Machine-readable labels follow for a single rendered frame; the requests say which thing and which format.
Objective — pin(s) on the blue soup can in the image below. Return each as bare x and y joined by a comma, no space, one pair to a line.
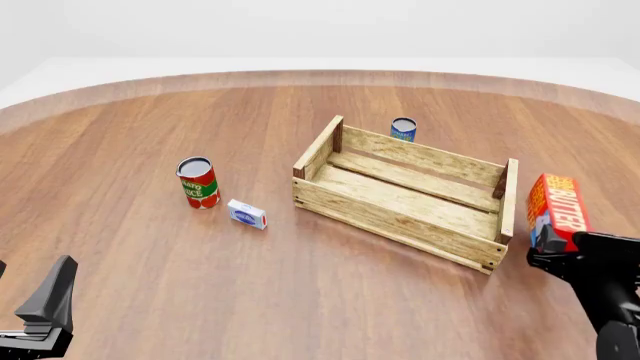
404,131

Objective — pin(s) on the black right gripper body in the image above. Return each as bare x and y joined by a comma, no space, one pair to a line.
555,262

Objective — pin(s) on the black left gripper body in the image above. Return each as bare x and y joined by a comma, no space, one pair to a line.
35,343

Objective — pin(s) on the red butter box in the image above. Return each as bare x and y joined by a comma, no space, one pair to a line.
562,202

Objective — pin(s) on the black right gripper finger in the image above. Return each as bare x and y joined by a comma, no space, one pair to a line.
550,240

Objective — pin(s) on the wooden slat tray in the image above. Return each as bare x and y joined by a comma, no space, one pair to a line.
400,195

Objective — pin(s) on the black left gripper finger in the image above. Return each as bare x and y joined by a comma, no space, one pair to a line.
2,270
52,292

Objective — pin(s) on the red tomato sauce can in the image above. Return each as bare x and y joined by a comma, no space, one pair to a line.
200,187

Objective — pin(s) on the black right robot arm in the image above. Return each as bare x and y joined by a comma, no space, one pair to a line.
612,285

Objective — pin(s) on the small white blue box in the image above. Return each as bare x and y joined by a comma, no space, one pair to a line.
246,214

